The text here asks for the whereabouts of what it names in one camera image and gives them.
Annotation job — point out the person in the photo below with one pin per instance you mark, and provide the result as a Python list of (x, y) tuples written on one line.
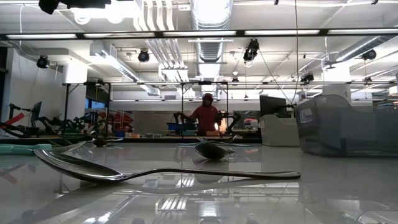
[(205, 118)]

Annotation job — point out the black computer monitor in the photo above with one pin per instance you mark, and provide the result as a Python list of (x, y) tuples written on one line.
[(273, 106), (36, 112)]

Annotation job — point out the black background station frame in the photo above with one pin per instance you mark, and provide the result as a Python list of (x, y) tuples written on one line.
[(182, 105)]

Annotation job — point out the grey plastic bin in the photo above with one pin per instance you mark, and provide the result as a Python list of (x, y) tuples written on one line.
[(357, 130)]

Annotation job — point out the ribbed silver ceiling duct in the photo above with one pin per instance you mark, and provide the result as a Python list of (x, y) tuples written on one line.
[(211, 49)]

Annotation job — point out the black background robot arm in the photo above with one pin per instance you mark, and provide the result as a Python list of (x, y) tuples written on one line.
[(178, 116), (234, 118)]

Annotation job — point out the blue background bin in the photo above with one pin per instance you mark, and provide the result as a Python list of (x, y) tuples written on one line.
[(174, 126)]

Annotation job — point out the black overhead light beam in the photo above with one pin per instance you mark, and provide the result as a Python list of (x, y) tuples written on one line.
[(158, 34)]

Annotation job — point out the black aluminium table frame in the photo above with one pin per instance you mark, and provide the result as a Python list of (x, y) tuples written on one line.
[(140, 140)]

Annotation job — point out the dark metal spoon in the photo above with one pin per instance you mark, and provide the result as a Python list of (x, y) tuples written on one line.
[(213, 152), (81, 169), (116, 139), (100, 142), (231, 138)]

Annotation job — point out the frosted clear plastic bin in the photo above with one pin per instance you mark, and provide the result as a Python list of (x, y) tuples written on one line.
[(280, 133)]

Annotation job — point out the black ceiling spotlight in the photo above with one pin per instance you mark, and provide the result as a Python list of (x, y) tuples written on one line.
[(143, 56), (43, 62), (369, 55), (251, 51), (307, 78)]

